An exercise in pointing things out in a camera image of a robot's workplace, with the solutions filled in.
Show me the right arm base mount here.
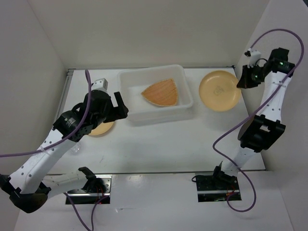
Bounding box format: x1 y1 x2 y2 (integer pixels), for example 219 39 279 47
191 174 242 203

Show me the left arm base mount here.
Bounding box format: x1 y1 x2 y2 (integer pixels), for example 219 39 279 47
67 174 112 205

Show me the triangular woven bamboo basket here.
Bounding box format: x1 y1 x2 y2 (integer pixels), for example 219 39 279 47
141 78 178 107

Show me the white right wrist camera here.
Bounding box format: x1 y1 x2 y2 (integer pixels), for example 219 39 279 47
244 48 261 68

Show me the yellow bear plate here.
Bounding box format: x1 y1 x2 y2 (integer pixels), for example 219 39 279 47
89 122 114 137
199 70 241 112

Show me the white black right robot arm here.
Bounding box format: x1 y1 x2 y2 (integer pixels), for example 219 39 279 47
211 48 295 190

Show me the clear plastic cup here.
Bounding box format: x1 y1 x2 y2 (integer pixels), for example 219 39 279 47
70 143 81 154

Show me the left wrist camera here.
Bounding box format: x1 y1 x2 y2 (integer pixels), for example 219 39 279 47
91 78 108 93

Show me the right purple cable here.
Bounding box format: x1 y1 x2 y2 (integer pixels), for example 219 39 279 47
213 28 305 212

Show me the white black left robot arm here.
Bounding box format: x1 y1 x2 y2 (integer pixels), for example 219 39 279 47
0 90 128 213

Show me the translucent white plastic bin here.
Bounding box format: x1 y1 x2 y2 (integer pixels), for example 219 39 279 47
117 64 193 126

